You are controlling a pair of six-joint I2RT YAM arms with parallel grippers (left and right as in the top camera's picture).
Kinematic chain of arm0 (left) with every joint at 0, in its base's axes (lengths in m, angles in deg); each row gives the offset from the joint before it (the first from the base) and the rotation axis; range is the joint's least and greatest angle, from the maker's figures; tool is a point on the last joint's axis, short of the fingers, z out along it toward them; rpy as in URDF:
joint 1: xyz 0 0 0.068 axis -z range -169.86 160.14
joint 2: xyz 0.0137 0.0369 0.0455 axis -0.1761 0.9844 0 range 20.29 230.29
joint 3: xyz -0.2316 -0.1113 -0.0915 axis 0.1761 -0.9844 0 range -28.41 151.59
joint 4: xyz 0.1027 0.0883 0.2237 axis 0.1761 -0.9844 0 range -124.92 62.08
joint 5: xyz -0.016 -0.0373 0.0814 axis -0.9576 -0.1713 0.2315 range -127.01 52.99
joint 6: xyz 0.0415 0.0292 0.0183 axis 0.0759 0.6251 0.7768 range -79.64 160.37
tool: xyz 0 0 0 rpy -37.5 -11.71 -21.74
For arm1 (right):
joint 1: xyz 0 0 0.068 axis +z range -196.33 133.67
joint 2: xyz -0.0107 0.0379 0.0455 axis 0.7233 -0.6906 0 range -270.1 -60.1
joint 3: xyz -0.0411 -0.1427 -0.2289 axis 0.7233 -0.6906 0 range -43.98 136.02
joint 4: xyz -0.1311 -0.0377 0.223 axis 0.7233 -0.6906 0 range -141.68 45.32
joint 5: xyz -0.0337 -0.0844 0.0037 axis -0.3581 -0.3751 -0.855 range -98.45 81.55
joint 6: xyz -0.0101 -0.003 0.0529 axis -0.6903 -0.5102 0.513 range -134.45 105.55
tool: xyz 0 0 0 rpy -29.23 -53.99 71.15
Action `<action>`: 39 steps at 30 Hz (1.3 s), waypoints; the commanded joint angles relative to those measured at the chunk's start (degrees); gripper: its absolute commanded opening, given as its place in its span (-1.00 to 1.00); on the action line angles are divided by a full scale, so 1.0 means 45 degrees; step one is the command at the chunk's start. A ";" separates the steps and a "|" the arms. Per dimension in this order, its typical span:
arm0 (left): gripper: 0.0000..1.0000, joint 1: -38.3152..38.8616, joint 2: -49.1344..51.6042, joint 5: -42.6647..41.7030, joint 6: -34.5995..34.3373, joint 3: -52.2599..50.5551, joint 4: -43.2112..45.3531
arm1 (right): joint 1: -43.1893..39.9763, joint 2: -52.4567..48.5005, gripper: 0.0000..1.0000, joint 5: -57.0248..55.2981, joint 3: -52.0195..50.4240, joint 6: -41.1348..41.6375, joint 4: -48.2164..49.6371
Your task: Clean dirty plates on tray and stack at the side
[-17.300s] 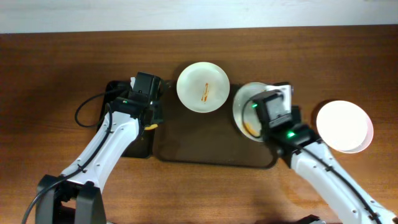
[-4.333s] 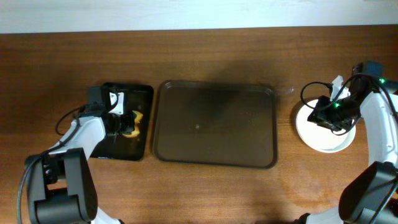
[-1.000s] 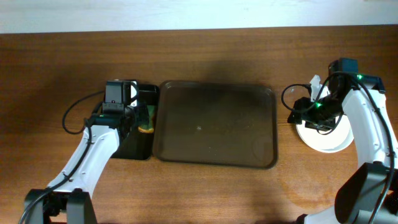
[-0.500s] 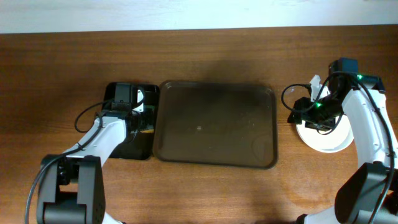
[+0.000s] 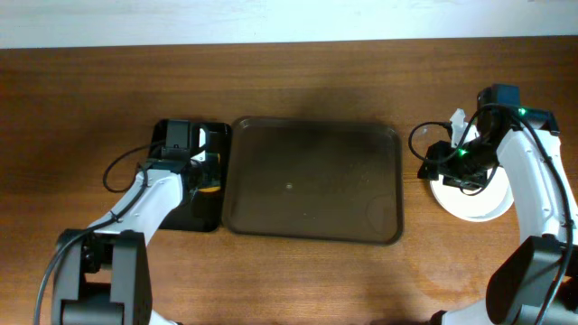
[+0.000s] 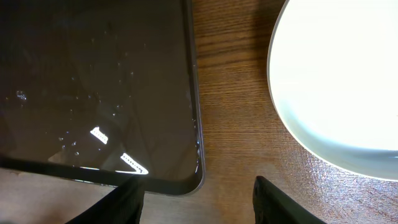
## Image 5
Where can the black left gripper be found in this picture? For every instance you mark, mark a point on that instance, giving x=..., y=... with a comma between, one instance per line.
x=199, y=179

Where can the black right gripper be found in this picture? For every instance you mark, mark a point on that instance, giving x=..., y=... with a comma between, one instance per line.
x=452, y=165

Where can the orange green scrub sponge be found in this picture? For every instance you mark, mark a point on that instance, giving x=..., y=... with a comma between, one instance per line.
x=210, y=173

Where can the white plate with ketchup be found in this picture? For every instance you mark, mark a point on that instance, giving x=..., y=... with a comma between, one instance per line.
x=494, y=201

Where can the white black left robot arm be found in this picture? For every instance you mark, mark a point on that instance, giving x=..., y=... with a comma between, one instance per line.
x=101, y=273

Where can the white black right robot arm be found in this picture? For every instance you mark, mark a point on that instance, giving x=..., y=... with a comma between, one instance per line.
x=509, y=157

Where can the black water basin tray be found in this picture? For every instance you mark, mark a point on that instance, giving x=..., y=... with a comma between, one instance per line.
x=200, y=212

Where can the brown serving tray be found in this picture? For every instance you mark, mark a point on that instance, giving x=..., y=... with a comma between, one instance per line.
x=325, y=180

